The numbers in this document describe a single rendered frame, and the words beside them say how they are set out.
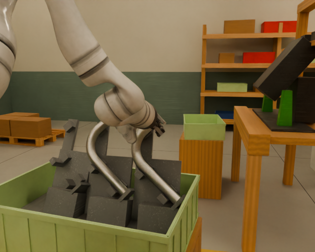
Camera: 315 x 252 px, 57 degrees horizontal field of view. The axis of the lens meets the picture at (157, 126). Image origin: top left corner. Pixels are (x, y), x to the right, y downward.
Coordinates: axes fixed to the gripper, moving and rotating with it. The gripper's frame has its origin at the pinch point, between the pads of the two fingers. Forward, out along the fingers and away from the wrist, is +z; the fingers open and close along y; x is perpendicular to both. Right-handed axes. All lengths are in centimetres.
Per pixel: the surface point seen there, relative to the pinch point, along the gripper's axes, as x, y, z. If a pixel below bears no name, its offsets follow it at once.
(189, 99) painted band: -39, 125, 586
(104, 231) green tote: 24.7, -17.1, -20.2
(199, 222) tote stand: 13.7, -34.2, 20.1
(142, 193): 18.7, -14.4, 4.3
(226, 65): -136, 109, 506
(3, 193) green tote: 53, 15, -4
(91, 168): 25.7, 2.5, 0.6
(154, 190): 15.0, -16.0, 4.3
